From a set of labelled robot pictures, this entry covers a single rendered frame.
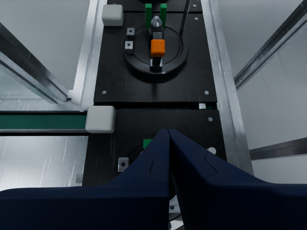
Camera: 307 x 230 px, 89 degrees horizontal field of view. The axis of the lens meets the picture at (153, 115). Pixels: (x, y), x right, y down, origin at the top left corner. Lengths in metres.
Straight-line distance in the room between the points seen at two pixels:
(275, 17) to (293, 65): 0.20
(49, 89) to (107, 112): 0.10
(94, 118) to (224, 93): 0.26
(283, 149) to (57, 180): 0.39
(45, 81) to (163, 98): 0.20
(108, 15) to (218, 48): 0.26
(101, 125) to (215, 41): 0.33
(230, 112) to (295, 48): 0.41
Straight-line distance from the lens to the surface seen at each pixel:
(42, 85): 0.30
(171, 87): 0.32
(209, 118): 0.31
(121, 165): 0.24
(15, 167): 0.42
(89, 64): 0.39
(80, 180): 0.30
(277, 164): 0.49
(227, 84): 0.37
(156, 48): 0.24
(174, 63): 0.32
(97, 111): 0.28
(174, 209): 0.19
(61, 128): 0.35
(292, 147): 0.30
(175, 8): 0.47
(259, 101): 0.52
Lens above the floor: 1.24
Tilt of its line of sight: 70 degrees down
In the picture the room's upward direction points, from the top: 3 degrees clockwise
